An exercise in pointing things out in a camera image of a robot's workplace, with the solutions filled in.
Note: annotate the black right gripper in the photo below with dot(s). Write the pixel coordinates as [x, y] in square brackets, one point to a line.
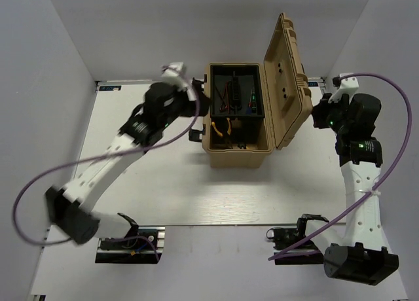
[319, 109]

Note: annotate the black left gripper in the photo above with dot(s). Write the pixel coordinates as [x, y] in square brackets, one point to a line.
[190, 106]

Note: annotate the medium dark hex key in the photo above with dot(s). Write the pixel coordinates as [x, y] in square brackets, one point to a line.
[224, 96]

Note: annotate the yellow handled small pliers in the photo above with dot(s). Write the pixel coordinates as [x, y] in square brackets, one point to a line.
[219, 134]

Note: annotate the black toolbox tray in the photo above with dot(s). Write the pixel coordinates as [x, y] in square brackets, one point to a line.
[242, 77]

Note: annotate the yellow handled needle-nose pliers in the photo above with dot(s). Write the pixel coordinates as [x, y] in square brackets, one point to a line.
[228, 128]

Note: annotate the blue handled screwdriver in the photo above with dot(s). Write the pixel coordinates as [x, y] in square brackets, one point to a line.
[250, 108]

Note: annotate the tan plastic toolbox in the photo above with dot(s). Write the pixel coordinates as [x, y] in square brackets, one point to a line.
[287, 102]

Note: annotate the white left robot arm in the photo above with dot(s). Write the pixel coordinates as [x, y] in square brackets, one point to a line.
[71, 207]

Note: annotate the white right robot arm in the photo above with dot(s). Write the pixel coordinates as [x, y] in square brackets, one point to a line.
[360, 256]

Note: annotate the black front toolbox latch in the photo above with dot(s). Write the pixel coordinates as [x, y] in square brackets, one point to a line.
[195, 135]

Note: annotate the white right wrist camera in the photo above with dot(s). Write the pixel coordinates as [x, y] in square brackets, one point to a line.
[346, 84]

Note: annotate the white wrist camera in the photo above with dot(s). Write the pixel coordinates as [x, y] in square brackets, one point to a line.
[346, 84]
[174, 74]

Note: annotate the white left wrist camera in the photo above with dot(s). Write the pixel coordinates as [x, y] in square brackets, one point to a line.
[174, 74]

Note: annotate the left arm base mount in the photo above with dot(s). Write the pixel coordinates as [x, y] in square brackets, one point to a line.
[146, 248]

